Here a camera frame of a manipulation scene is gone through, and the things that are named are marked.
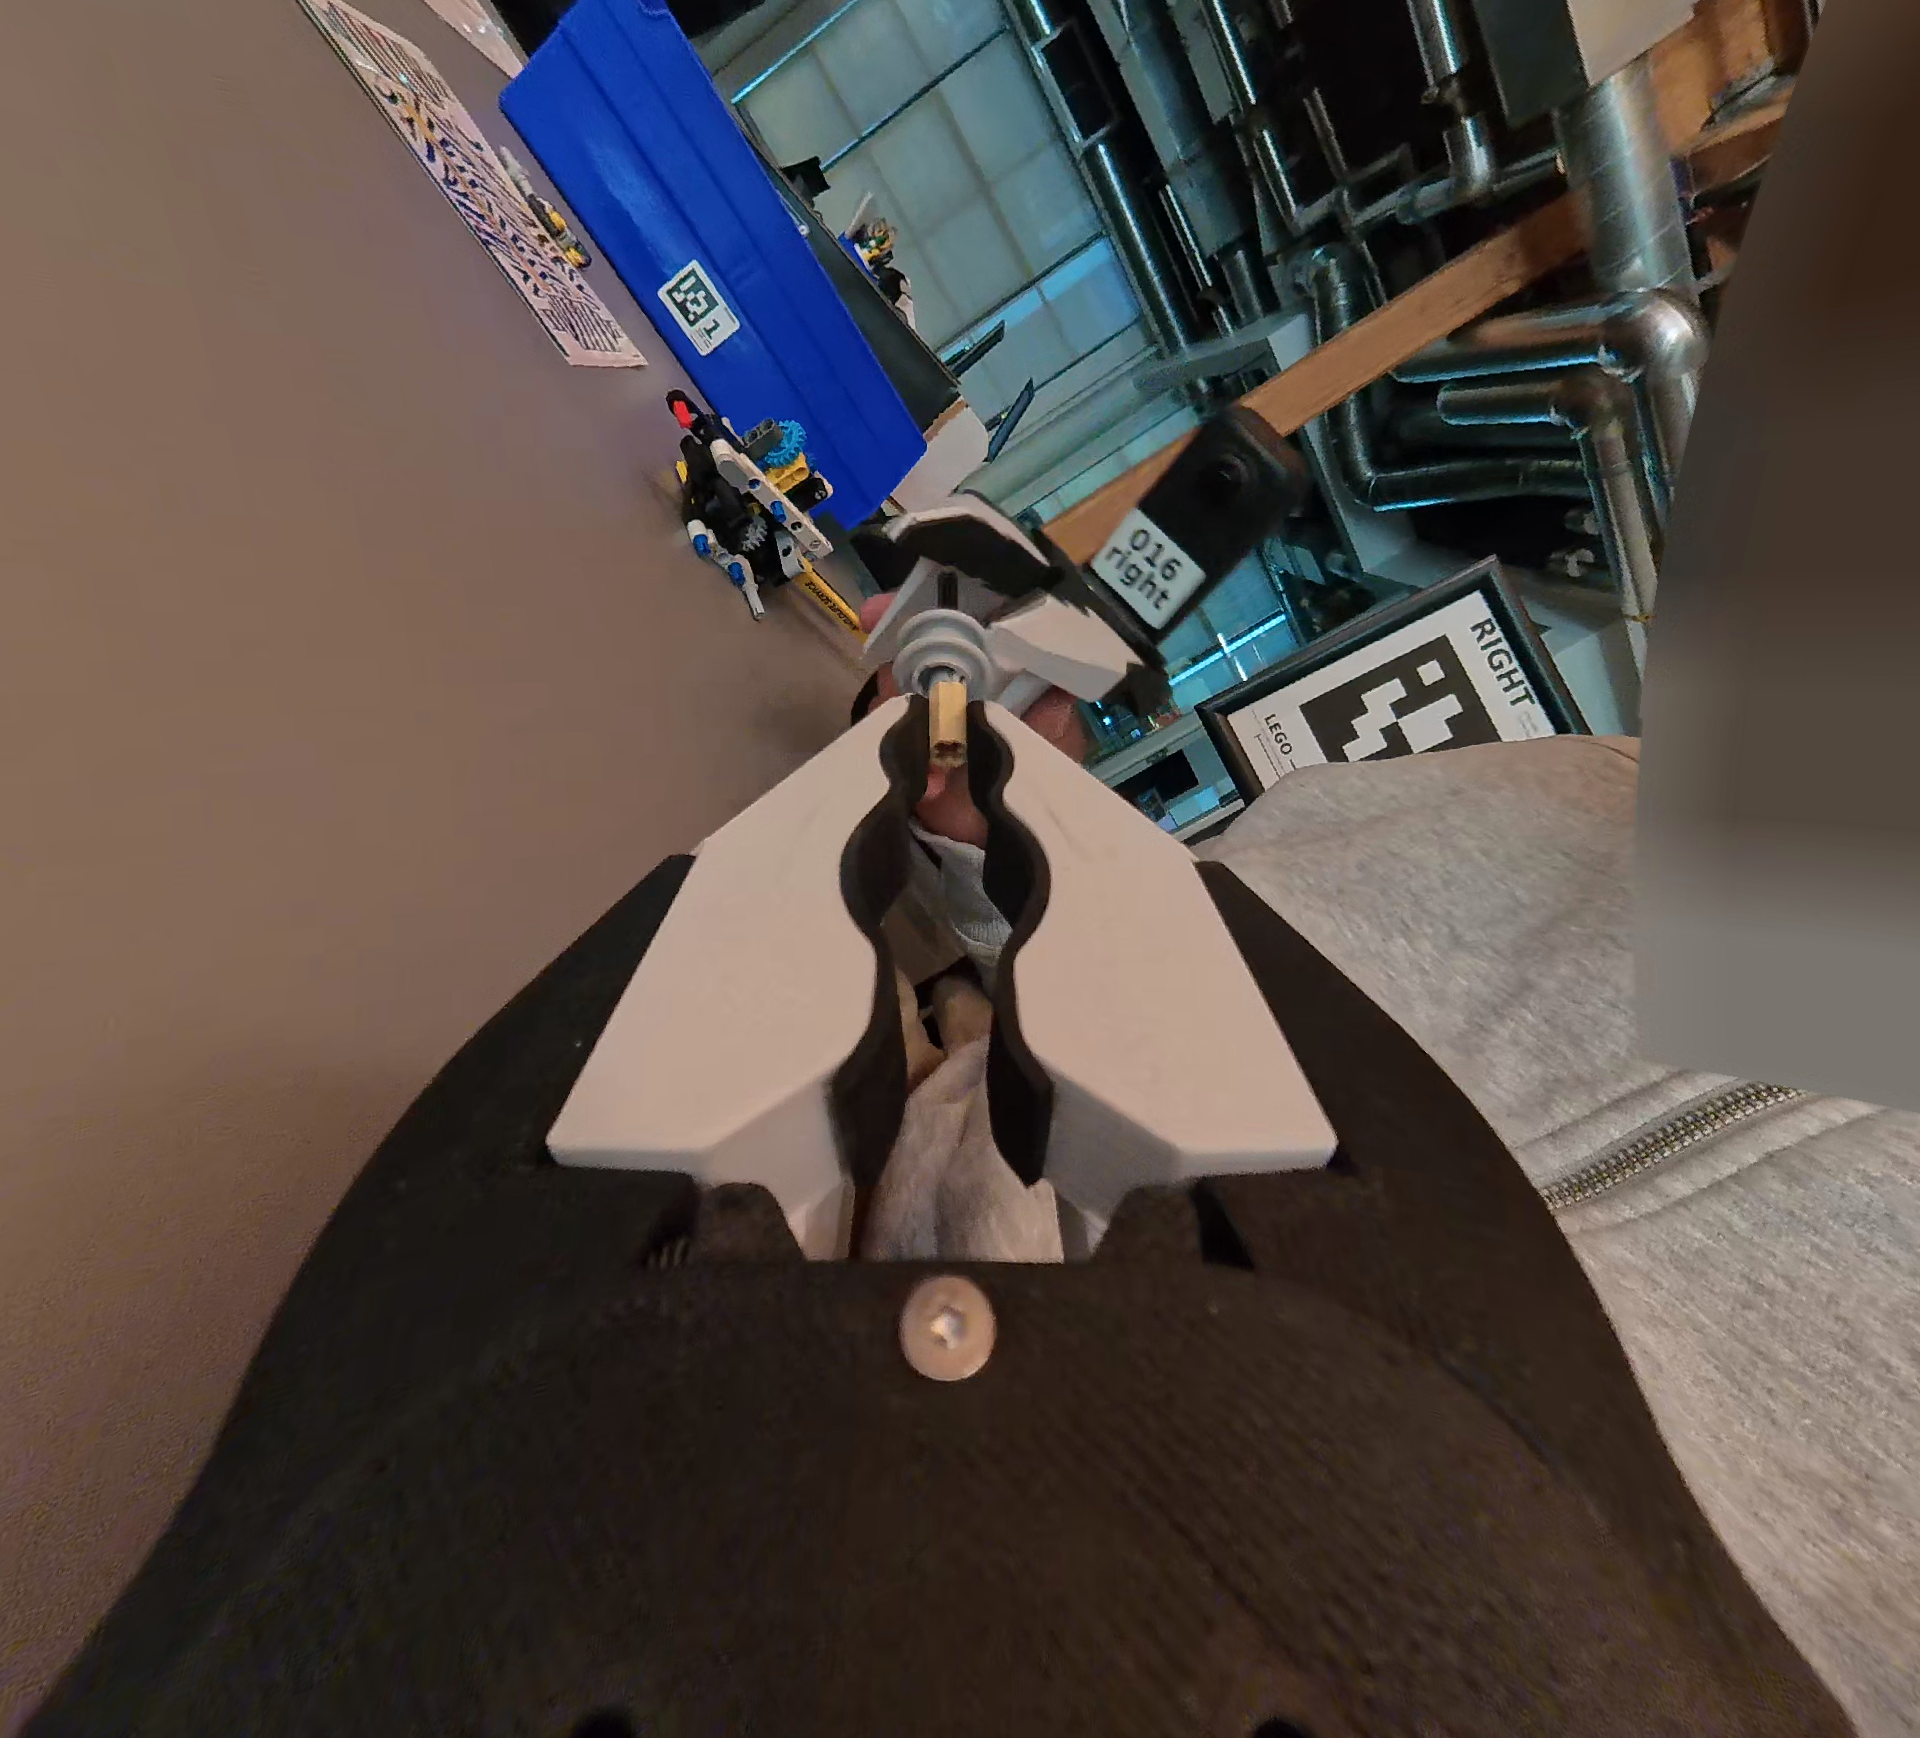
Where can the yellow printed lego beam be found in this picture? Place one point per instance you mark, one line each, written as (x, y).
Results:
(829, 596)

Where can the printed sticker sheet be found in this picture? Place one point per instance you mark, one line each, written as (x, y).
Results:
(451, 164)

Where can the person's right hand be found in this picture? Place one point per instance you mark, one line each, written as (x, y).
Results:
(878, 614)

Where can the blue plastic bin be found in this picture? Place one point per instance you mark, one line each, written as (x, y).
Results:
(676, 193)

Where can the colourful toy figure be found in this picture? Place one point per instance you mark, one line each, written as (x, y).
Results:
(881, 254)

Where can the grey zip sweatshirt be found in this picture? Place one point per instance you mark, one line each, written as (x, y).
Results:
(1725, 1319)

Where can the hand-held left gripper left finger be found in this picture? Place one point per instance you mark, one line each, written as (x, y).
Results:
(720, 987)

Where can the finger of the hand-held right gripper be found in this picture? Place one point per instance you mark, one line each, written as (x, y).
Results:
(1073, 643)
(938, 532)

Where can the grey lego pulley wheel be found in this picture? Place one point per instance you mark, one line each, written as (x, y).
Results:
(946, 652)

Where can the tan lego axle connector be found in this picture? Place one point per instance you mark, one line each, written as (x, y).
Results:
(948, 726)

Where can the wooden ceiling beam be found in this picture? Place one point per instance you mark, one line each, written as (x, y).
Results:
(1349, 343)

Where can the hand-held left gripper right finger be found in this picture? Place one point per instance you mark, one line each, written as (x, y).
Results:
(1169, 1003)

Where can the framed black white marker sign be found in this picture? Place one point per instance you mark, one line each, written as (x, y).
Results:
(1395, 704)

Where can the small yellow lego assembly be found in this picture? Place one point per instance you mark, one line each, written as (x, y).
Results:
(547, 218)

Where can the silver ventilation ducts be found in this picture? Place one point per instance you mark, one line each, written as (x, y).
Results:
(1499, 420)

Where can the partly built lego model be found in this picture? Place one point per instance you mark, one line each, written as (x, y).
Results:
(735, 494)

